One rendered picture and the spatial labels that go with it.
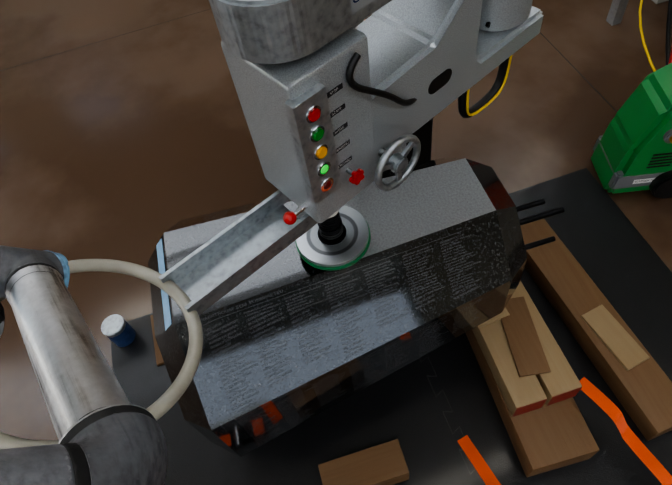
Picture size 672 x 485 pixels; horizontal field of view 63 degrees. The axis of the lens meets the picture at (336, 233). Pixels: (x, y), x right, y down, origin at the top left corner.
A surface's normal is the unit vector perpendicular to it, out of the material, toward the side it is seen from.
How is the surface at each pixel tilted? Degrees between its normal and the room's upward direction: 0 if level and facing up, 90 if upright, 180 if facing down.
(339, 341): 45
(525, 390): 0
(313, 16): 90
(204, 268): 2
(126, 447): 57
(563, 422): 0
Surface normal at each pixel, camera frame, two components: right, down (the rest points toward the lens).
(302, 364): 0.15, 0.13
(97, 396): 0.13, -0.93
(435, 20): -0.55, -0.05
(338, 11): 0.67, 0.56
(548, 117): -0.11, -0.57
